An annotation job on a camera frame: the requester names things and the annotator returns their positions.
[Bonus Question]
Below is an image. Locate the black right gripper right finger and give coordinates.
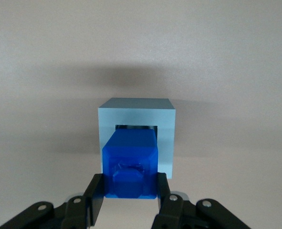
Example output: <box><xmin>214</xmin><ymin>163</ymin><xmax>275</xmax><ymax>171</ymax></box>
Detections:
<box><xmin>152</xmin><ymin>172</ymin><xmax>251</xmax><ymax>229</ymax></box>

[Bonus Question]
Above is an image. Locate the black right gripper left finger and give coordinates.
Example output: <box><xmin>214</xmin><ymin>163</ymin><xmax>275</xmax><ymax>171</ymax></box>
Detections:
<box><xmin>0</xmin><ymin>173</ymin><xmax>106</xmax><ymax>229</ymax></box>

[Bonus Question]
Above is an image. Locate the dark blue block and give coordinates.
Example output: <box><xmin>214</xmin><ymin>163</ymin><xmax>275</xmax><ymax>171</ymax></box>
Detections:
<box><xmin>102</xmin><ymin>126</ymin><xmax>159</xmax><ymax>200</ymax></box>

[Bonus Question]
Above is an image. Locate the light blue hollow cube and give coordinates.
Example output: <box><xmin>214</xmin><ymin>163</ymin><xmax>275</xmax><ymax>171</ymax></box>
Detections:
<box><xmin>97</xmin><ymin>97</ymin><xmax>178</xmax><ymax>180</ymax></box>

